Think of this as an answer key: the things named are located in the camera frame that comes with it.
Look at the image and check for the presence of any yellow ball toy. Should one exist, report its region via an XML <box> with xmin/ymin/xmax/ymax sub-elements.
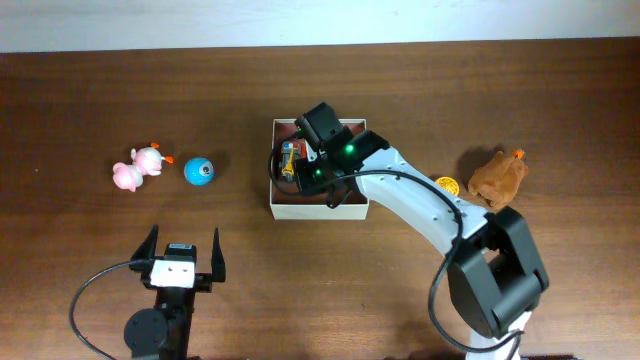
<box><xmin>435</xmin><ymin>176</ymin><xmax>460</xmax><ymax>196</ymax></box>

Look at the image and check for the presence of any blue ball toy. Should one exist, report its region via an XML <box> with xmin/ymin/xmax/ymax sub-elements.
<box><xmin>183</xmin><ymin>157</ymin><xmax>215</xmax><ymax>186</ymax></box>

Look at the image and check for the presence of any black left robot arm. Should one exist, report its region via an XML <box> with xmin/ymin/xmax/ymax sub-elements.
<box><xmin>124</xmin><ymin>226</ymin><xmax>226</xmax><ymax>360</ymax></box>

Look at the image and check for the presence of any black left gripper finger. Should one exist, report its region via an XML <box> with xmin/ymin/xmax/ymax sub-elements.
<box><xmin>131</xmin><ymin>224</ymin><xmax>159</xmax><ymax>266</ymax></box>
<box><xmin>211</xmin><ymin>228</ymin><xmax>226</xmax><ymax>283</ymax></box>

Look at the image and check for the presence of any grey toy car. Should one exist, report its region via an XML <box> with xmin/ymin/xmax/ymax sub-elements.
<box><xmin>278</xmin><ymin>139</ymin><xmax>307</xmax><ymax>183</ymax></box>

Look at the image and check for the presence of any pink white duck toy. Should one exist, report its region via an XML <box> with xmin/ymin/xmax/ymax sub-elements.
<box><xmin>112</xmin><ymin>142</ymin><xmax>174</xmax><ymax>192</ymax></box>

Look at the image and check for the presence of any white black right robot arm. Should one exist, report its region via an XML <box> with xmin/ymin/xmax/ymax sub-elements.
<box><xmin>294</xmin><ymin>103</ymin><xmax>549</xmax><ymax>359</ymax></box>

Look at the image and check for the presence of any brown plush toy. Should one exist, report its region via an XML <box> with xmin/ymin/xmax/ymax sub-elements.
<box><xmin>468</xmin><ymin>149</ymin><xmax>529</xmax><ymax>209</ymax></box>

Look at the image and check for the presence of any beige cardboard box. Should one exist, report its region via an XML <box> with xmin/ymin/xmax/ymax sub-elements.
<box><xmin>269</xmin><ymin>118</ymin><xmax>370</xmax><ymax>220</ymax></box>

